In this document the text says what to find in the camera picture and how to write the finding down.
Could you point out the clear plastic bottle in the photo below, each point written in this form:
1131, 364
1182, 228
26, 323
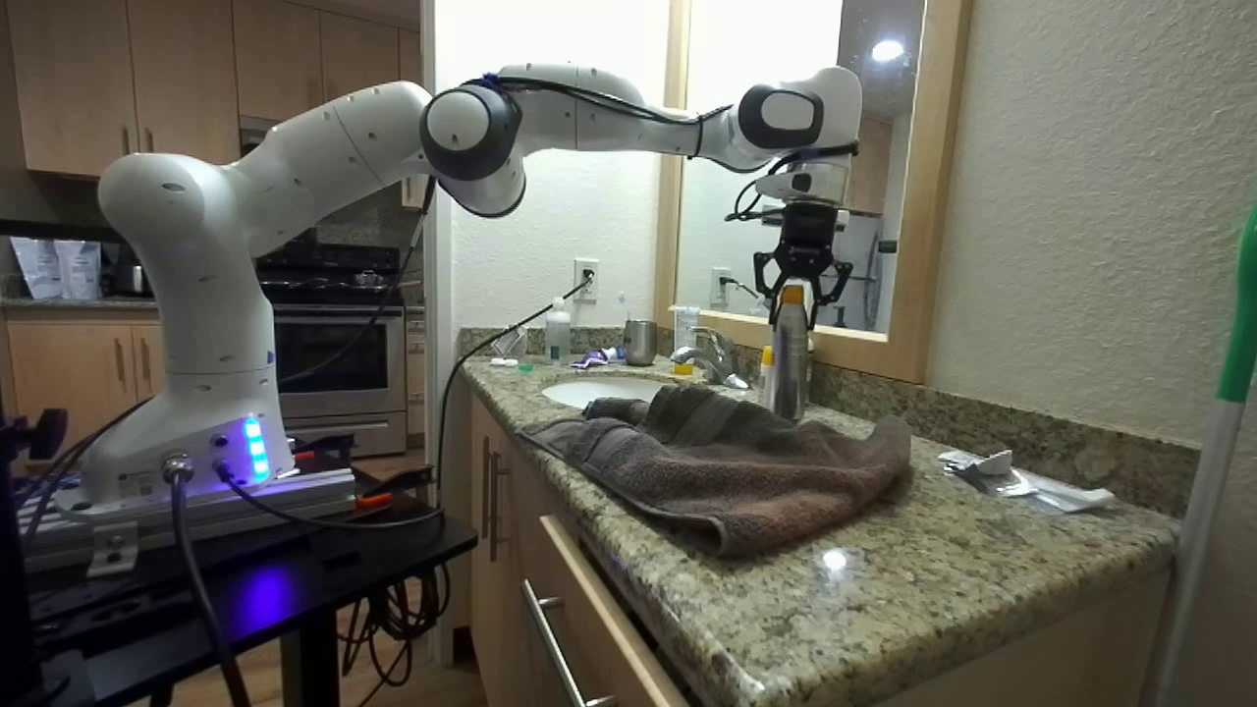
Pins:
558, 334

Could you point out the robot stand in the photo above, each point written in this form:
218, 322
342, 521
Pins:
295, 579

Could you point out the oven door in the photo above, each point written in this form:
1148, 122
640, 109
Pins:
339, 363

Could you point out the brown towel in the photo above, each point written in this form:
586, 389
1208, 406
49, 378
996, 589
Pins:
727, 462

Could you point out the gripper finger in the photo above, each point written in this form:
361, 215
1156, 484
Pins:
841, 280
762, 280

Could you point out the metal cup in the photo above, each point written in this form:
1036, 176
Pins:
640, 343

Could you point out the white sink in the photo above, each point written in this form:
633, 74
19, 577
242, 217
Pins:
599, 391

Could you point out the row of white bags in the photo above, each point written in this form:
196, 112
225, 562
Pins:
59, 267

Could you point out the wood framed mirror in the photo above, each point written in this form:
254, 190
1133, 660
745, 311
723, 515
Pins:
913, 196

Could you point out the toothbrush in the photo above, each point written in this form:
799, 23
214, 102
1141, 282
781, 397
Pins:
624, 306

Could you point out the row of wooden wall cabinets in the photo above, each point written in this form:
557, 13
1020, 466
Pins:
128, 79

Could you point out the drawer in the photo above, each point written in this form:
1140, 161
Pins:
589, 619

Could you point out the orange and black clamp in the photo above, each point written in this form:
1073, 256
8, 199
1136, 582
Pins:
393, 486

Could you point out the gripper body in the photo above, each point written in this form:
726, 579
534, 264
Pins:
808, 228

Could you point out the chrome tap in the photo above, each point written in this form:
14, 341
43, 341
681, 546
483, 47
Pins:
715, 358

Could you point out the white plastic wrapper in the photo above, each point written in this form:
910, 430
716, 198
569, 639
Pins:
1021, 483

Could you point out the row of wooden base cabinets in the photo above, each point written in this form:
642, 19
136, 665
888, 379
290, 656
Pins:
69, 368

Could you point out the big bottle with yellow lid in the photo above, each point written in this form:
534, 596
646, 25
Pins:
790, 363

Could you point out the cabinet door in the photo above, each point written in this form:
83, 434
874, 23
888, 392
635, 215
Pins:
486, 550

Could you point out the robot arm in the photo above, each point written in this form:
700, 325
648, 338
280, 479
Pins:
206, 245

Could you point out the small yellow bottle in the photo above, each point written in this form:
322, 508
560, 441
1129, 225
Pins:
765, 378

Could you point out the clear bottle with yellow base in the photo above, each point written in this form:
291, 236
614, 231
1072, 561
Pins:
686, 339

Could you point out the white wall socket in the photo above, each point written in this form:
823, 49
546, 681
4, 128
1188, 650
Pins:
586, 270

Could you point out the toothpaste tube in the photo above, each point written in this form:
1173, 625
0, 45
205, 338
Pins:
594, 358

